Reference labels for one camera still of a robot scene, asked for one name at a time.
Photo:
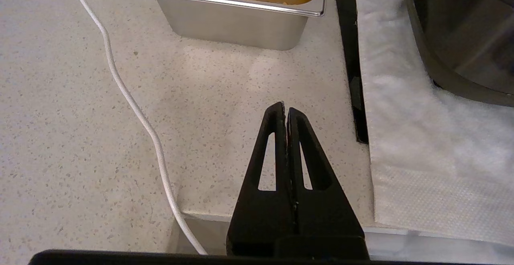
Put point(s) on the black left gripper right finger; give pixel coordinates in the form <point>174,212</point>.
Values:
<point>329,225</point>

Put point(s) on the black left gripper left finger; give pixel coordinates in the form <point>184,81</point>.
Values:
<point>257,225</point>

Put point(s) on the white towel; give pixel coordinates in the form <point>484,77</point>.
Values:
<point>421,156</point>

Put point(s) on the long black strip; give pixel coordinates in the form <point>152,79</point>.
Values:
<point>349,36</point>

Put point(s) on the stainless steel tray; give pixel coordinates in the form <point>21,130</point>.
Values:
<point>233,28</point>

